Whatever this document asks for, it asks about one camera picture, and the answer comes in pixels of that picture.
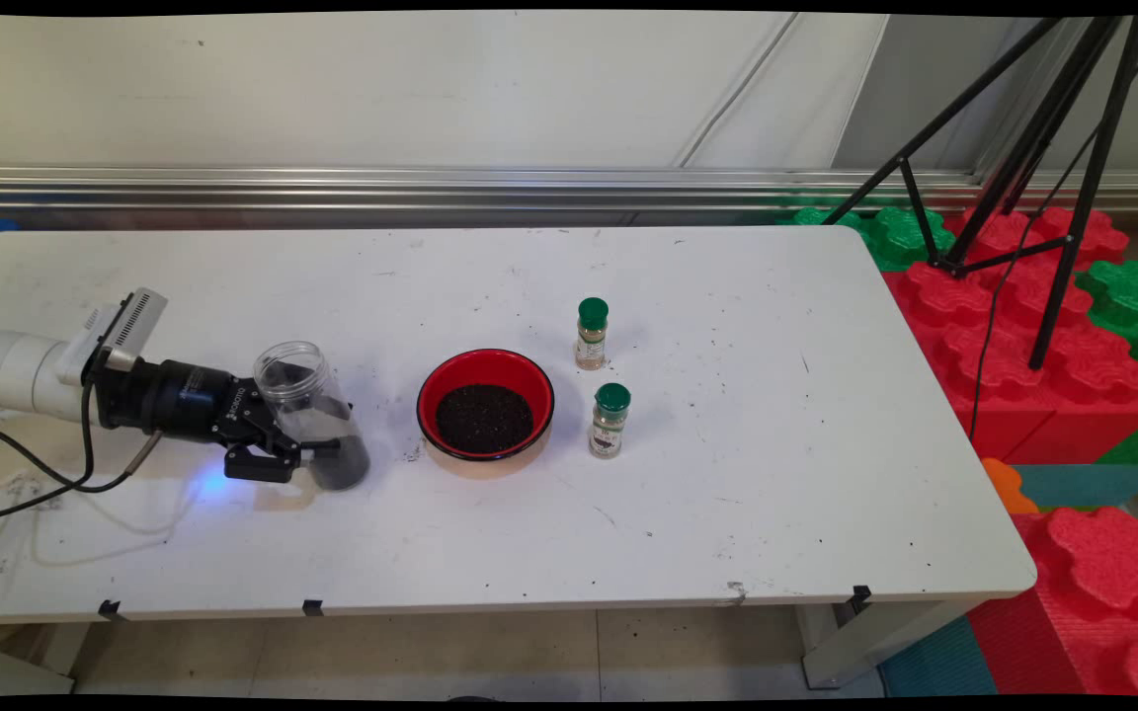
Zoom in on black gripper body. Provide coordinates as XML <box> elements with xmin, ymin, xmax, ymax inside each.
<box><xmin>95</xmin><ymin>357</ymin><xmax>280</xmax><ymax>447</ymax></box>

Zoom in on aluminium wall rail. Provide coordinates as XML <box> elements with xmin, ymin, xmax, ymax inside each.
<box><xmin>0</xmin><ymin>166</ymin><xmax>1138</xmax><ymax>230</ymax></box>

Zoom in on green-capped spice bottle dark contents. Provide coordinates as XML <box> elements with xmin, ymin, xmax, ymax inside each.
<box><xmin>588</xmin><ymin>383</ymin><xmax>632</xmax><ymax>460</ymax></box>

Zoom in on green-capped spice bottle pale contents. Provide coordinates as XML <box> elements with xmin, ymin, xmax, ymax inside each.
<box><xmin>574</xmin><ymin>297</ymin><xmax>610</xmax><ymax>372</ymax></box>

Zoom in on teal foam mat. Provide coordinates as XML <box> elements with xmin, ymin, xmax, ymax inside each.
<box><xmin>878</xmin><ymin>614</ymin><xmax>1000</xmax><ymax>698</ymax></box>
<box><xmin>1009</xmin><ymin>464</ymin><xmax>1138</xmax><ymax>510</ymax></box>

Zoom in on white wall conduit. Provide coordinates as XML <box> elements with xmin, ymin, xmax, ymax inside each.
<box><xmin>673</xmin><ymin>12</ymin><xmax>799</xmax><ymax>169</ymax></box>

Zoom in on white table leg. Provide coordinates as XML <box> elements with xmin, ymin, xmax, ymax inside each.
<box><xmin>794</xmin><ymin>595</ymin><xmax>987</xmax><ymax>690</ymax></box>

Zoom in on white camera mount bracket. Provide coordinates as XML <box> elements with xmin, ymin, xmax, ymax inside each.
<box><xmin>55</xmin><ymin>306</ymin><xmax>111</xmax><ymax>386</ymax></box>

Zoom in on green foam block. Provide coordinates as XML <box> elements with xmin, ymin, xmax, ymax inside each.
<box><xmin>1073</xmin><ymin>259</ymin><xmax>1138</xmax><ymax>465</ymax></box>
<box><xmin>776</xmin><ymin>205</ymin><xmax>957</xmax><ymax>274</ymax></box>

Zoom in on red foam block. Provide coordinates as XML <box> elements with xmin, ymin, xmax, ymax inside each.
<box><xmin>883</xmin><ymin>205</ymin><xmax>1138</xmax><ymax>465</ymax></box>
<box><xmin>967</xmin><ymin>507</ymin><xmax>1138</xmax><ymax>697</ymax></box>

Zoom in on orange foam piece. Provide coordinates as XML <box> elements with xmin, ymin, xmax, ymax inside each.
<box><xmin>981</xmin><ymin>458</ymin><xmax>1040</xmax><ymax>515</ymax></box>

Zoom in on thin black tripod cable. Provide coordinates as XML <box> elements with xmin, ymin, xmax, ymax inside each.
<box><xmin>967</xmin><ymin>18</ymin><xmax>1138</xmax><ymax>442</ymax></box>

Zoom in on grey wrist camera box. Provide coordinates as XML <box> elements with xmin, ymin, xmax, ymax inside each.
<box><xmin>95</xmin><ymin>287</ymin><xmax>169</xmax><ymax>372</ymax></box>

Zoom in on black tripod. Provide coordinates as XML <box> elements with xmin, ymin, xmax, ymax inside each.
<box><xmin>821</xmin><ymin>15</ymin><xmax>1138</xmax><ymax>371</ymax></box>

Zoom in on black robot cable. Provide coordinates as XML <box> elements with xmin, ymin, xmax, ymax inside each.
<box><xmin>0</xmin><ymin>380</ymin><xmax>163</xmax><ymax>529</ymax></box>

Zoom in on red bowl with black rim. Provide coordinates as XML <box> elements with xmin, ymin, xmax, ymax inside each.
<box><xmin>416</xmin><ymin>348</ymin><xmax>557</xmax><ymax>480</ymax></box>

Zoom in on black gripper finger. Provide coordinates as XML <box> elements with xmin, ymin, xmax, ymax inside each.
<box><xmin>238</xmin><ymin>380</ymin><xmax>353</xmax><ymax>428</ymax></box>
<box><xmin>223</xmin><ymin>427</ymin><xmax>343</xmax><ymax>485</ymax></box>

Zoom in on clear plastic jar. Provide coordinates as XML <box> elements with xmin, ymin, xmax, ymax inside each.
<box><xmin>253</xmin><ymin>341</ymin><xmax>370</xmax><ymax>491</ymax></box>

